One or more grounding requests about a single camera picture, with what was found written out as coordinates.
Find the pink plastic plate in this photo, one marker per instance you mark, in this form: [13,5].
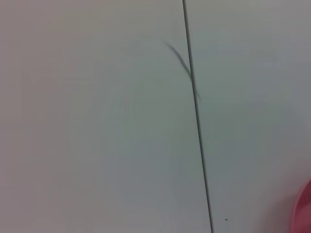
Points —
[303,211]

